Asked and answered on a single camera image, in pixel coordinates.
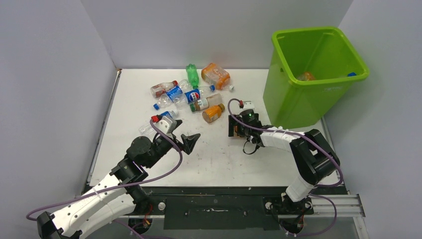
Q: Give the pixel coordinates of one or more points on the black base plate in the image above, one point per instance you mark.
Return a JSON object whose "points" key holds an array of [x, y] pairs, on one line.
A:
{"points": [[218, 208]]}

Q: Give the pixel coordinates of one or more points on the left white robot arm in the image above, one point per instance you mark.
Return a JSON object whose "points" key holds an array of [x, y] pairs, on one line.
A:
{"points": [[119, 193]]}

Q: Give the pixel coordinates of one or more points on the brown tea bottle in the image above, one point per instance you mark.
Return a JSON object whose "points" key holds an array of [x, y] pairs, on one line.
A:
{"points": [[205, 103]]}

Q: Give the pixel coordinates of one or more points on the pepsi bottle blue cap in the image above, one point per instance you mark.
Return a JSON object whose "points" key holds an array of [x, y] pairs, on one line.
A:
{"points": [[198, 93]]}

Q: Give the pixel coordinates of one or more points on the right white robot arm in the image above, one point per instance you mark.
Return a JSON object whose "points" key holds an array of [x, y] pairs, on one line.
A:
{"points": [[314, 157]]}

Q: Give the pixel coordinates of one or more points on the large orange tea bottle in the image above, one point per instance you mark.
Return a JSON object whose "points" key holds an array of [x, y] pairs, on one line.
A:
{"points": [[215, 75]]}

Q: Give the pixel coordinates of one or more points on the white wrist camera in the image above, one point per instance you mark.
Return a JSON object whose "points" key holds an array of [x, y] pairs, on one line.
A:
{"points": [[165, 124], [246, 105]]}

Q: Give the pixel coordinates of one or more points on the green plastic bin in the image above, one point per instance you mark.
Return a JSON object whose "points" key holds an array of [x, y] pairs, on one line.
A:
{"points": [[327, 53]]}

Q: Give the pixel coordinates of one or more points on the blue label crushed bottle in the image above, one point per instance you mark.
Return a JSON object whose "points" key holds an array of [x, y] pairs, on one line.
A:
{"points": [[167, 99]]}

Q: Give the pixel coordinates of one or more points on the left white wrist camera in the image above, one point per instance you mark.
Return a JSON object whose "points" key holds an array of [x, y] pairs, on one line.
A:
{"points": [[165, 124]]}

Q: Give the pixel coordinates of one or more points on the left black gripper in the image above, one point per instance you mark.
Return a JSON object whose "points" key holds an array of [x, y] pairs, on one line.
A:
{"points": [[188, 142]]}

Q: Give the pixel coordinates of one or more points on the green soda bottle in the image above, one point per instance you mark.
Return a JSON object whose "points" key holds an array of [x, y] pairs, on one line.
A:
{"points": [[192, 74]]}

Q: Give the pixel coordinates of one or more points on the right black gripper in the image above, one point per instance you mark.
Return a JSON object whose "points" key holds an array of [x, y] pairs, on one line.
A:
{"points": [[240, 132]]}

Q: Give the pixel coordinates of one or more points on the crushed red label bottle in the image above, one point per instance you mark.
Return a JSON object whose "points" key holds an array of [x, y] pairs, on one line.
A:
{"points": [[160, 89]]}

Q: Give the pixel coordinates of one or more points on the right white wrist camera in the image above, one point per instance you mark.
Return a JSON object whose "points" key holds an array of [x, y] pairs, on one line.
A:
{"points": [[246, 105]]}

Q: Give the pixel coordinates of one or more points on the small orange juice bottle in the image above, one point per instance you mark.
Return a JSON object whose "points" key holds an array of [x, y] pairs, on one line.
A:
{"points": [[213, 113]]}

